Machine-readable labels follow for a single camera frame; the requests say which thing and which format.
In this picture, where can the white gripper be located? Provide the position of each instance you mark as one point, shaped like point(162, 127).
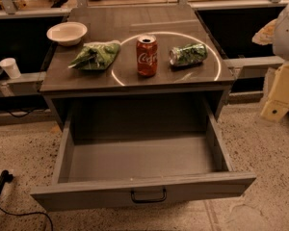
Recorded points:
point(287, 36)

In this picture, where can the red coke can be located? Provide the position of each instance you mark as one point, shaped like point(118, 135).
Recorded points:
point(146, 48)

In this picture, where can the green soda can lying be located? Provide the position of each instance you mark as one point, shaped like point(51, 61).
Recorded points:
point(189, 54)

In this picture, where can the grey drawer cabinet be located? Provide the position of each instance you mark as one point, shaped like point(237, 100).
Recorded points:
point(171, 25)

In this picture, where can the open grey top drawer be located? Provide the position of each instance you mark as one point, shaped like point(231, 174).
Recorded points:
point(112, 146)

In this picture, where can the green chip bag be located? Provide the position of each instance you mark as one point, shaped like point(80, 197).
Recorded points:
point(96, 55)

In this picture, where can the white paper bowl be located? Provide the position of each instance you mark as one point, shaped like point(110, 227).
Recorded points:
point(67, 33)

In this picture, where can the white paper cup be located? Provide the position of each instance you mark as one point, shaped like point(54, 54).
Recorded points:
point(9, 65)

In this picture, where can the black drawer handle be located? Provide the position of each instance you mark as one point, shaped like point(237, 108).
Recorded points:
point(148, 197)

